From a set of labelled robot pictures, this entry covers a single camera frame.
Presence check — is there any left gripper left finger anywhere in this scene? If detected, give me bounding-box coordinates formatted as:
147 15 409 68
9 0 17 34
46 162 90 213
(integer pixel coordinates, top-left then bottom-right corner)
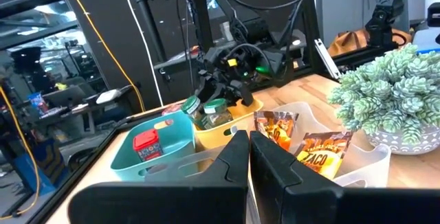
67 130 249 224

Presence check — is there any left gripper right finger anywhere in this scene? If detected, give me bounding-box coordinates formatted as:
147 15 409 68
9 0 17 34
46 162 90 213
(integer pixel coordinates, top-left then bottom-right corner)
250 131 440 224

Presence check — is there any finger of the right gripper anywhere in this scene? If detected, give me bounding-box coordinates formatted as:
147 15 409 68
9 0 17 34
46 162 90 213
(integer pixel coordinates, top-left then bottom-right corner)
230 80 256 108
196 79 221 105

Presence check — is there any orange taco seasoning packet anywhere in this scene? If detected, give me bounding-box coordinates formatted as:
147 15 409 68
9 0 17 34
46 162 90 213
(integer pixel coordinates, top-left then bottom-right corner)
295 131 355 181
253 110 299 152

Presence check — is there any red lid spice tin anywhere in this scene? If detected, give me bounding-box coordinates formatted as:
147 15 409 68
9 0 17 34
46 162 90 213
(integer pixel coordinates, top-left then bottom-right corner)
133 128 164 163

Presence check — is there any grey plastic bin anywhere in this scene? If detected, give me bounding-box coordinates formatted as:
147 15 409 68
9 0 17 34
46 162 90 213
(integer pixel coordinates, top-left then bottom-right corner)
144 144 239 183

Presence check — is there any yellow plastic bin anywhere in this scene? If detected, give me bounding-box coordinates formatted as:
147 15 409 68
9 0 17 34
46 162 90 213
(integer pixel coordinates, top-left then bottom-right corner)
192 98 265 152

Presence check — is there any teal plastic bin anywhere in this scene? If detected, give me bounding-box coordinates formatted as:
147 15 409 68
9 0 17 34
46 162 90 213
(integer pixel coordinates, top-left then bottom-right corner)
110 110 197 183

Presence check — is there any clear plastic bin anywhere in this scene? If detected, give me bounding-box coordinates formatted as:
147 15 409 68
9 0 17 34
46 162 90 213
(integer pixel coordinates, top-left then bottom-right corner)
230 101 392 188

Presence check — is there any brown leather bag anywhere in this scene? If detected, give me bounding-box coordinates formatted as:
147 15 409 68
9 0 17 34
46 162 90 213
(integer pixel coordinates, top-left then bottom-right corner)
327 27 413 58

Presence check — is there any succulent plant in patterned pot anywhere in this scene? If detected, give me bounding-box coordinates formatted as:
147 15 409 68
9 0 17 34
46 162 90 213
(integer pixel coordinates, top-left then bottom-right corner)
327 43 440 156

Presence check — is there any blue box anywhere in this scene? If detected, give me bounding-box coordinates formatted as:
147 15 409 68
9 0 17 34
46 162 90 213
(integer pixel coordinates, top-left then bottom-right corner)
12 137 65 197

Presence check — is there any white cable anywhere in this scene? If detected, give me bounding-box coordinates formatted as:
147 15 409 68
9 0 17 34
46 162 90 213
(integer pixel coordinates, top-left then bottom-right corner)
121 0 164 107

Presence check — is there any long yellow cable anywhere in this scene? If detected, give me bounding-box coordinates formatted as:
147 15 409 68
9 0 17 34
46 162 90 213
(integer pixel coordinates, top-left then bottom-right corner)
60 0 146 113

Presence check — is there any yellow cable by blue box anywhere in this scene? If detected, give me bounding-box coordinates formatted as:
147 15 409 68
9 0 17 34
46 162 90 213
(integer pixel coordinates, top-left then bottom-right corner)
0 85 41 219

